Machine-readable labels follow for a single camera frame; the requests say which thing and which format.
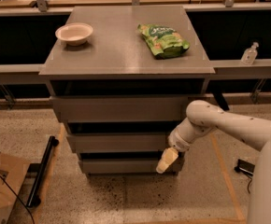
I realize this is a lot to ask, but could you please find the grey drawer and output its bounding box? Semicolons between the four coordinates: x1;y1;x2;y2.
67;133;170;153
50;93;207;123
78;157;185;175

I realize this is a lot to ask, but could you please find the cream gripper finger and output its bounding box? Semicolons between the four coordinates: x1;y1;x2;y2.
156;162;168;174

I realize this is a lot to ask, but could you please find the grey bottom drawer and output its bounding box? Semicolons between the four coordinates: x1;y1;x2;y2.
78;157;185;175

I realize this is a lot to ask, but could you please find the grey drawer cabinet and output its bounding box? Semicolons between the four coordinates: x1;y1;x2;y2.
38;5;216;176

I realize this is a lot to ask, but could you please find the black stand foot left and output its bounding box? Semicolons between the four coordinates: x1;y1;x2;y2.
26;136;59;208

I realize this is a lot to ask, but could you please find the green chip bag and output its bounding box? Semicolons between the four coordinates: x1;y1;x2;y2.
137;24;190;60

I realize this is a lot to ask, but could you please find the clear sanitizer bottle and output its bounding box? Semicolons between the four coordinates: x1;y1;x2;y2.
241;42;259;65

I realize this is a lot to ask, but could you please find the grey metal rail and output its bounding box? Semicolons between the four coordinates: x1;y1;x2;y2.
0;59;271;85

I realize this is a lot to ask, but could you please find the black power adapter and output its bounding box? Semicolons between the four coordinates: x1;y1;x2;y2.
235;159;255;176

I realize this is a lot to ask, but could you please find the cardboard box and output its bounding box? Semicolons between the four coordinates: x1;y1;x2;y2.
0;151;30;224

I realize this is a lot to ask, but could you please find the black cable on box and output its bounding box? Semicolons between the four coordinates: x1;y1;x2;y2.
0;166;36;224

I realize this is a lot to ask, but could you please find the white paper bowl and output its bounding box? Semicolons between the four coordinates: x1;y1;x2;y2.
55;22;93;46

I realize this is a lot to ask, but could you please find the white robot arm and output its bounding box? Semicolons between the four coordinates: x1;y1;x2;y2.
156;100;271;224

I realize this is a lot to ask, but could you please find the grey top drawer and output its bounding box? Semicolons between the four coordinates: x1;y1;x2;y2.
50;93;207;123

